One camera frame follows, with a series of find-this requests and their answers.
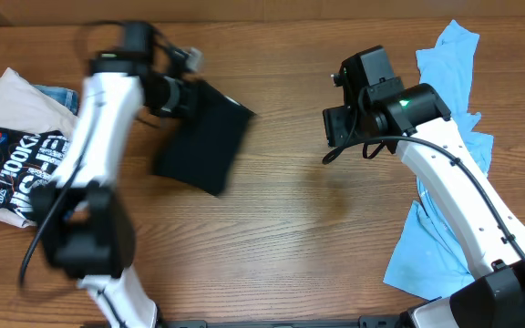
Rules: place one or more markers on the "black printed folded t-shirt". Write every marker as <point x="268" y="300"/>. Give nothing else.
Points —
<point x="27" y="161"/>

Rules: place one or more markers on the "folded white garment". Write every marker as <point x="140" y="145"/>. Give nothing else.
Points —
<point x="24" y="108"/>

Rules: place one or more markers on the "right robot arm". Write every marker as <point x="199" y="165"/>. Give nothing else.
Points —
<point x="415" y="124"/>

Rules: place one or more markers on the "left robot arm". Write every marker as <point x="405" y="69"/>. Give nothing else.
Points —
<point x="81" y="222"/>

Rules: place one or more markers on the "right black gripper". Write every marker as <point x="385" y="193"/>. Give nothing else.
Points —
<point x="336" y="125"/>

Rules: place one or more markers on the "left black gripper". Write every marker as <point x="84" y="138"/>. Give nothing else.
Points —
<point x="193" y="95"/>

